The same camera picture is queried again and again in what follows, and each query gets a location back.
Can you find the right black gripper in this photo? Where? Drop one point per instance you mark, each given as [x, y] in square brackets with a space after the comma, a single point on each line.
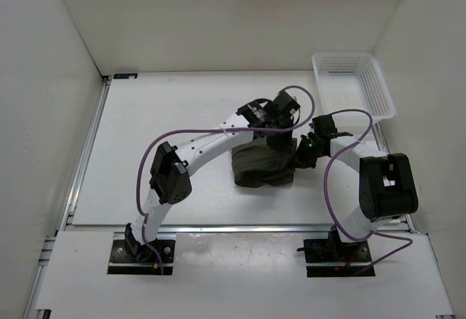
[300, 159]

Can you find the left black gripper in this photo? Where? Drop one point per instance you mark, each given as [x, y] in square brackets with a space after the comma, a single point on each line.
[282, 144]

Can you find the olive green shorts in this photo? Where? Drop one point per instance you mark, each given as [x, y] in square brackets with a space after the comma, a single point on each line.
[255, 164]

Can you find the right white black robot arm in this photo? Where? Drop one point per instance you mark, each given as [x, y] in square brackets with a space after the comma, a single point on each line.
[386, 189]

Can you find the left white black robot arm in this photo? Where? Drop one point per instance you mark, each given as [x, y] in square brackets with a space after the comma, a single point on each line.
[173, 166]

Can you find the white perforated plastic basket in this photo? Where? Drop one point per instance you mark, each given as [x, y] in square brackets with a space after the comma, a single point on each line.
[352, 80]

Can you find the small blue label sticker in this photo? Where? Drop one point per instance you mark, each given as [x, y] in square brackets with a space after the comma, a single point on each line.
[125, 76]

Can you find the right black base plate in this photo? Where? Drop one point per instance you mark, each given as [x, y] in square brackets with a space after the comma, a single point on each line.
[326, 259]

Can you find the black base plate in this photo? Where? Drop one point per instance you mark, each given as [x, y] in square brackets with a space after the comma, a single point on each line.
[326, 259]
[122, 262]

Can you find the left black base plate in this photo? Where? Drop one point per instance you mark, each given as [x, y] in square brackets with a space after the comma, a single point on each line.
[122, 262]

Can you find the aluminium front rail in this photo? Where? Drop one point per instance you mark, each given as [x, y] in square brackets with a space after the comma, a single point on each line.
[173, 229]

